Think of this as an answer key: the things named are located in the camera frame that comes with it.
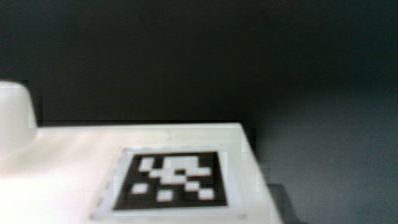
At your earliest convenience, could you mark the white front drawer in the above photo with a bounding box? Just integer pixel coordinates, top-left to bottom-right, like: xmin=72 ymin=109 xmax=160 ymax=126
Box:
xmin=0 ymin=81 xmax=285 ymax=224

